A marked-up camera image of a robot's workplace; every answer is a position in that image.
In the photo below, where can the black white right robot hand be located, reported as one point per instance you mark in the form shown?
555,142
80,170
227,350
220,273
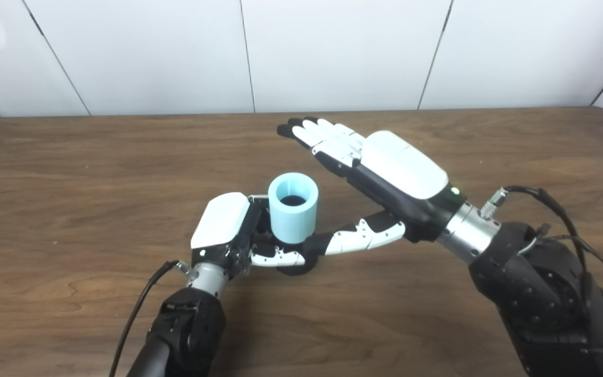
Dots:
406,162

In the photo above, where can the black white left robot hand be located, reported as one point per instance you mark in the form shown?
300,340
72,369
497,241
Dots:
220,220

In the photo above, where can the light blue cylinder cup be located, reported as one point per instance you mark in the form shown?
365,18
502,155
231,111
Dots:
293,222

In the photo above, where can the black funnel-shaped nozzle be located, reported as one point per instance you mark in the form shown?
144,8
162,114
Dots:
288,270

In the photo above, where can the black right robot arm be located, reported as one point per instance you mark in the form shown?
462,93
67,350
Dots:
532,293

